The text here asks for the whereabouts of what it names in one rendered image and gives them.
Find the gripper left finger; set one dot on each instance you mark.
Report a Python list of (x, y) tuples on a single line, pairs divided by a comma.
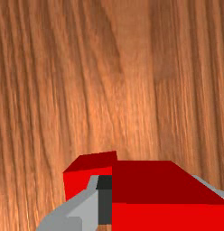
[(86, 210)]

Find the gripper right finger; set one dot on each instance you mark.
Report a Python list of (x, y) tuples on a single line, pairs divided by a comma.
[(213, 190)]

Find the red cube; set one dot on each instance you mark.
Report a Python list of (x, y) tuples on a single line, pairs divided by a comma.
[(165, 195), (83, 171)]

